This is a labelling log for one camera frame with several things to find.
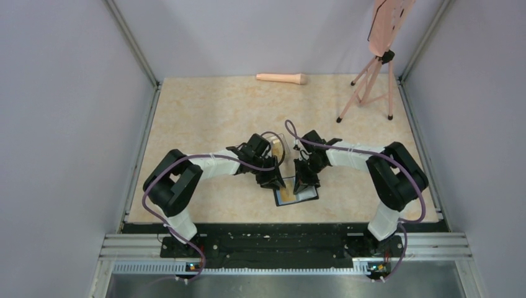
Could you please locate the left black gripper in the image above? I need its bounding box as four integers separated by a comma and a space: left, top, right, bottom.
250, 154, 286, 191

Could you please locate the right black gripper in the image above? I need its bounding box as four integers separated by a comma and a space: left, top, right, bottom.
294, 156, 327, 195

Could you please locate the single gold credit card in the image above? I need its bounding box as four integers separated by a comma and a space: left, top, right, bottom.
277, 183, 296, 205

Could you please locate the black card holder wallet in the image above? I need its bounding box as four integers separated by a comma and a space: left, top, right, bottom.
273, 176, 320, 208

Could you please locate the clear plastic card box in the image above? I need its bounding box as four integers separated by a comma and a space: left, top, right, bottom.
262, 131, 290, 165

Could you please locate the gold credit card stack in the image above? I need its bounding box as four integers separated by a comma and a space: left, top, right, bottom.
271, 139, 285, 162

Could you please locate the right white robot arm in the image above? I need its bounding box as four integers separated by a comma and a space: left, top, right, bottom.
293, 130, 429, 256

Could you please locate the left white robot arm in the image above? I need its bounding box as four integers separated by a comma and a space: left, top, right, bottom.
143, 133, 287, 257

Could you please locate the pink microphone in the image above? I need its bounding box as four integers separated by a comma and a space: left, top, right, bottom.
256, 73, 308, 85

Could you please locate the pink tripod stand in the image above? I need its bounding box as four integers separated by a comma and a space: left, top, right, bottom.
336, 50, 395, 124

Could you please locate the pink board on tripod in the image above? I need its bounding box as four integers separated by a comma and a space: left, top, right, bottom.
367, 0, 416, 56

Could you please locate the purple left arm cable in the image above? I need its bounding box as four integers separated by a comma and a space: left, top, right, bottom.
141, 130, 288, 284

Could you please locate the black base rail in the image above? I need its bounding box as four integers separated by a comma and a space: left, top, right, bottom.
123, 222, 447, 273

